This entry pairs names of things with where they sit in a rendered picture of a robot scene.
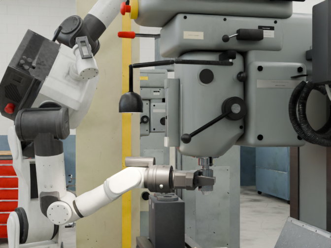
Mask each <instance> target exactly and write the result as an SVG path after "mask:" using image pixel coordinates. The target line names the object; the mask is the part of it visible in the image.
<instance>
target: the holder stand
mask: <svg viewBox="0 0 331 248"><path fill-rule="evenodd" d="M149 238H150V240H151V242H152V244H153V246H154V248H185V202H184V201H183V200H182V199H180V198H179V196H177V195H176V194H174V193H173V192H172V193H165V195H163V193H160V192H155V193H154V195H149Z"/></svg>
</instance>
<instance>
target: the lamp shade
mask: <svg viewBox="0 0 331 248"><path fill-rule="evenodd" d="M119 113H143V102H142V98H141V96H140V95H139V94H138V93H135V92H127V93H124V94H123V95H122V96H121V98H120V101H119Z"/></svg>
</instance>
